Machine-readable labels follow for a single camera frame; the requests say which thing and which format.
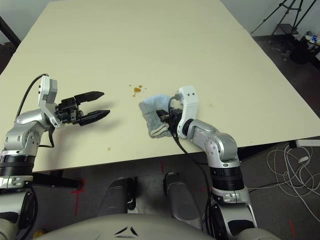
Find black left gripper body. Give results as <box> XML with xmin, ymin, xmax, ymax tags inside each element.
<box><xmin>53</xmin><ymin>96</ymin><xmax>85</xmax><ymax>125</ymax></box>

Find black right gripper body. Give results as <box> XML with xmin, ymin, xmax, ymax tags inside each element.
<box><xmin>167</xmin><ymin>108</ymin><xmax>183</xmax><ymax>132</ymax></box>

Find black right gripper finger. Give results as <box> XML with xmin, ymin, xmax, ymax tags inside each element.
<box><xmin>156</xmin><ymin>109</ymin><xmax>169</xmax><ymax>123</ymax></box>

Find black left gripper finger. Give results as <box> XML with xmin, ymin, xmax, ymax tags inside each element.
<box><xmin>78</xmin><ymin>109</ymin><xmax>111</xmax><ymax>126</ymax></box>
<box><xmin>74</xmin><ymin>91</ymin><xmax>105</xmax><ymax>103</ymax></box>

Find light blue grey rag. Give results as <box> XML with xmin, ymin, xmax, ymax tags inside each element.
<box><xmin>138</xmin><ymin>93</ymin><xmax>176</xmax><ymax>139</ymax></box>

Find brown liquid spill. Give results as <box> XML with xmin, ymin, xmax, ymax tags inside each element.
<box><xmin>128</xmin><ymin>84</ymin><xmax>147</xmax><ymax>97</ymax></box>

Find grey right robot leg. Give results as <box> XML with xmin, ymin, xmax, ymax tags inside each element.
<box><xmin>163</xmin><ymin>172</ymin><xmax>203</xmax><ymax>222</ymax></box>

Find grey robot leg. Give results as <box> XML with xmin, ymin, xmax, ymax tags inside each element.
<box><xmin>163</xmin><ymin>172</ymin><xmax>203</xmax><ymax>222</ymax></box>
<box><xmin>97</xmin><ymin>177</ymin><xmax>133</xmax><ymax>218</ymax></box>

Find grey left robot leg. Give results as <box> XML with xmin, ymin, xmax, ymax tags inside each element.
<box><xmin>97</xmin><ymin>177</ymin><xmax>133</xmax><ymax>218</ymax></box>

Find black foam puzzle mat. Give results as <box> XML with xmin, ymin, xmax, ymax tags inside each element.
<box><xmin>0</xmin><ymin>42</ymin><xmax>20</xmax><ymax>75</ymax></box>

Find beige robot torso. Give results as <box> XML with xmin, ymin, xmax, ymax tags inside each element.
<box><xmin>41</xmin><ymin>212</ymin><xmax>218</xmax><ymax>240</ymax></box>

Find white power strip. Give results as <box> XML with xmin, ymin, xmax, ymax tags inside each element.
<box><xmin>296</xmin><ymin>139</ymin><xmax>320</xmax><ymax>147</ymax></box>

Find black metal stand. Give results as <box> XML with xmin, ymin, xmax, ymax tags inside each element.
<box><xmin>272</xmin><ymin>23</ymin><xmax>300</xmax><ymax>37</ymax></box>

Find white blue trash items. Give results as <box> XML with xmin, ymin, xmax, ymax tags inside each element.
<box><xmin>304</xmin><ymin>31</ymin><xmax>320</xmax><ymax>46</ymax></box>

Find black tripod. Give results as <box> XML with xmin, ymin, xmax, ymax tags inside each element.
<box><xmin>250</xmin><ymin>0</ymin><xmax>305</xmax><ymax>36</ymax></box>

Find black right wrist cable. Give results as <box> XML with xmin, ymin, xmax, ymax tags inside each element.
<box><xmin>167</xmin><ymin>94</ymin><xmax>213</xmax><ymax>232</ymax></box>

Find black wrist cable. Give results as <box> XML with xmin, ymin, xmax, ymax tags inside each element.
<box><xmin>15</xmin><ymin>73</ymin><xmax>56</xmax><ymax>149</ymax></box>
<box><xmin>167</xmin><ymin>94</ymin><xmax>213</xmax><ymax>232</ymax></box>

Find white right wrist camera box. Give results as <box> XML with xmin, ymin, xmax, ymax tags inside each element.
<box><xmin>172</xmin><ymin>85</ymin><xmax>201</xmax><ymax>138</ymax></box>

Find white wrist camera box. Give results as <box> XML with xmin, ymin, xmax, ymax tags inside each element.
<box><xmin>37</xmin><ymin>74</ymin><xmax>62</xmax><ymax>129</ymax></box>
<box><xmin>172</xmin><ymin>85</ymin><xmax>201</xmax><ymax>138</ymax></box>

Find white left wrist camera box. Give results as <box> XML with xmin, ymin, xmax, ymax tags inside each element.
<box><xmin>37</xmin><ymin>74</ymin><xmax>62</xmax><ymax>129</ymax></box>

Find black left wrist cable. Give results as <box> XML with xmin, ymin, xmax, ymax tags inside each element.
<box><xmin>15</xmin><ymin>73</ymin><xmax>56</xmax><ymax>149</ymax></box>

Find black vertical post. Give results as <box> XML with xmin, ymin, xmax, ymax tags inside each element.
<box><xmin>126</xmin><ymin>176</ymin><xmax>138</xmax><ymax>211</ymax></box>

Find white floor cable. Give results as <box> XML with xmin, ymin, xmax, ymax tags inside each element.
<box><xmin>247</xmin><ymin>144</ymin><xmax>320</xmax><ymax>218</ymax></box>

